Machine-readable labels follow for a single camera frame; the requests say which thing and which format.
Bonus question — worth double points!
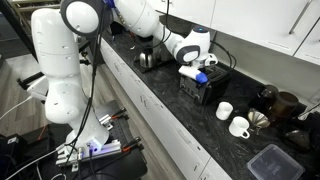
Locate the clamp with orange handle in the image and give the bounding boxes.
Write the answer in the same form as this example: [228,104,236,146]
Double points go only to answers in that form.
[120,135,144,153]
[110,106,130,122]

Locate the white floor cable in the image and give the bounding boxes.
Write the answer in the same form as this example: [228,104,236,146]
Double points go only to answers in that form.
[0,94,35,122]

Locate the white cabinets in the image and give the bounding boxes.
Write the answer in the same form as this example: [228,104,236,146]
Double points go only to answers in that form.
[99,37,234,180]
[133,0,320,67]

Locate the white cup without handle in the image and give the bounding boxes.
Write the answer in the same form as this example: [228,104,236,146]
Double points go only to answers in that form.
[215,101,234,121]

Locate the dark coffee grinder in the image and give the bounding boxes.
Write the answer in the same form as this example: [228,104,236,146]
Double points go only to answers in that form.
[255,83,280,115]

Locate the steel coffee carafe black lid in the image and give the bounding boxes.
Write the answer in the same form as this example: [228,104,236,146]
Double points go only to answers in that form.
[138,48,158,70]

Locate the steel funnel dripper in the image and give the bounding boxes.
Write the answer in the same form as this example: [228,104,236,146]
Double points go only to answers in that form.
[246,107,271,130]

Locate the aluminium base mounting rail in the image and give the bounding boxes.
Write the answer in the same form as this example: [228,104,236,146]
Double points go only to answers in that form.
[54,112,124,168]

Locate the black commercial coffee brewer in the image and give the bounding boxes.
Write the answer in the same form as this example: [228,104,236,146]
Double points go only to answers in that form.
[109,14,175,75]

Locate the black countertop organizer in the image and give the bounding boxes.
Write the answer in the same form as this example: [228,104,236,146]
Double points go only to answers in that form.
[283,101,320,158]

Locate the black and steel toaster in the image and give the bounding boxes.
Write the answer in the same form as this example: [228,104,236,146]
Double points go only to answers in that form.
[179,64,233,107]

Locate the amber glass jar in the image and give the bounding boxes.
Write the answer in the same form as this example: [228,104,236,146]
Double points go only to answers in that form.
[271,91,300,125]

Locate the white mug with handle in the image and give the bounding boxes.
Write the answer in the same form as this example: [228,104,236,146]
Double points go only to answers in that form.
[228,115,251,140]

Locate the white upper cabinets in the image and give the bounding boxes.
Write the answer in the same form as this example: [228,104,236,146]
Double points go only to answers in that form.
[133,0,320,67]

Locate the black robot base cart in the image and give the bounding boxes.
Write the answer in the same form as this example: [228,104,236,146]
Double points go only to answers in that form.
[0,99,149,180]

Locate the black cone dripper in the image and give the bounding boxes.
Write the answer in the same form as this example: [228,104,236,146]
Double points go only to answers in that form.
[284,128,312,152]

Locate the white lower cabinets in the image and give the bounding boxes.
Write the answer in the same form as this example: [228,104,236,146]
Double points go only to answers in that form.
[99,37,234,180]

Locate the wooden shelf rack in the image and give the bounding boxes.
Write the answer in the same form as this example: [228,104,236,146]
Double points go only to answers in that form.
[9,0,69,34]

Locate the white wrist piece blue tip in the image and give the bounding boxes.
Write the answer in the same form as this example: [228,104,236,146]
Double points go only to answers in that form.
[177,64,210,85]

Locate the white utensil handle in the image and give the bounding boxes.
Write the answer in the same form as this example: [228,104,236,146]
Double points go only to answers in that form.
[297,100,320,122]

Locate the black box on floor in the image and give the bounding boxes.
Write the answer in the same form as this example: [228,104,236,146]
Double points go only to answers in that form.
[0,134,22,158]

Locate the black tripod pole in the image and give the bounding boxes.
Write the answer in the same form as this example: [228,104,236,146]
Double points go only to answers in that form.
[0,0,38,62]

